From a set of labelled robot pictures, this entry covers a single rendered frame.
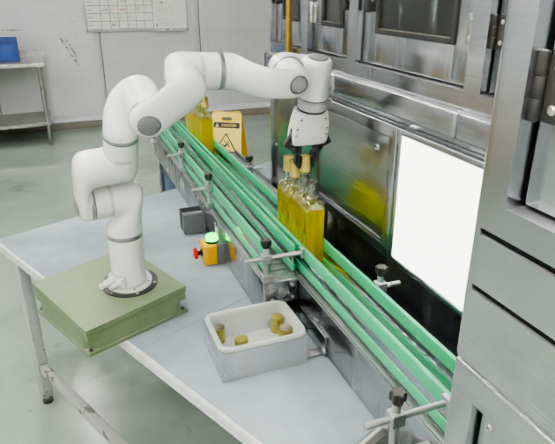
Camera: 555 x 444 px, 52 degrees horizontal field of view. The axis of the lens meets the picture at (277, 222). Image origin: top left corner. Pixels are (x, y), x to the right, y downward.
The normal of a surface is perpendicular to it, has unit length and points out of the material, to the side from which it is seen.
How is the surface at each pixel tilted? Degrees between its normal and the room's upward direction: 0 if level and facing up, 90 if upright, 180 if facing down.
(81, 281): 4
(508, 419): 90
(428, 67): 90
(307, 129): 105
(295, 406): 0
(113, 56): 90
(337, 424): 0
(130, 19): 90
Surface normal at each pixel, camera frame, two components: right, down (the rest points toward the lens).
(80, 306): 0.03, -0.90
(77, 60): 0.36, 0.37
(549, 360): -0.93, 0.14
